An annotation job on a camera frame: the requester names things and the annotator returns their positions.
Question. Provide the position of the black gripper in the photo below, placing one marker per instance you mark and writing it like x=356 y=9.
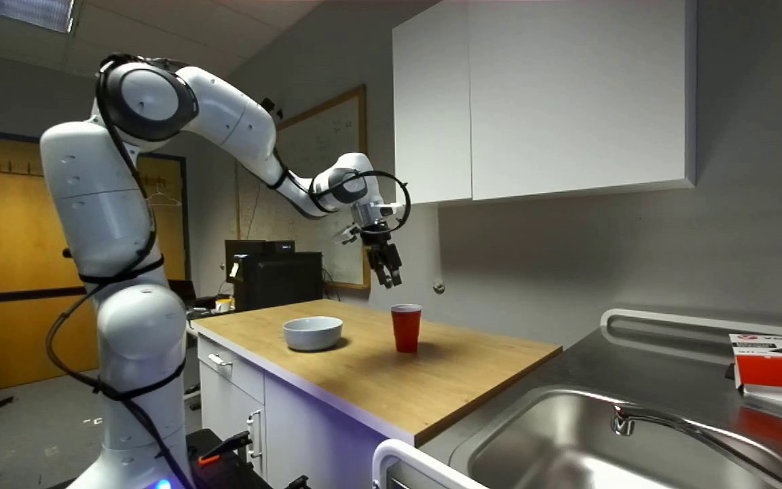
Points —
x=376 y=238

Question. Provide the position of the red plastic cup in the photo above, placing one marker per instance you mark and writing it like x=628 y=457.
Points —
x=405 y=328

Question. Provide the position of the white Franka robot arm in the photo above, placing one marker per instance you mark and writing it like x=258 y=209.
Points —
x=129 y=236

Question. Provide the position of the white bowl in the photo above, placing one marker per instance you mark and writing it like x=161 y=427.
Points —
x=314 y=334

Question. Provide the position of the black printer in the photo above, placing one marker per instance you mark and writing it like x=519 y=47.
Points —
x=273 y=272

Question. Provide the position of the white base cabinet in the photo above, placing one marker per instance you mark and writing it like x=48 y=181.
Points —
x=273 y=422

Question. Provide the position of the stainless steel sink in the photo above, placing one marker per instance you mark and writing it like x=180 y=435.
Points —
x=609 y=445

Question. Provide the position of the chrome faucet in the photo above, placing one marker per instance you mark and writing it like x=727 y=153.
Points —
x=679 y=425

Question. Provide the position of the yellow wooden door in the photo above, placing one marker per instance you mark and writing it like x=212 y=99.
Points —
x=25 y=262

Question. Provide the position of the red and white box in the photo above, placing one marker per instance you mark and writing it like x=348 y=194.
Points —
x=777 y=366

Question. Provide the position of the white counter rail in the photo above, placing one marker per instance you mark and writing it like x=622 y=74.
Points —
x=414 y=464

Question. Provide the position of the white wall cabinet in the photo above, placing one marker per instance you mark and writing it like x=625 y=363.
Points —
x=542 y=96

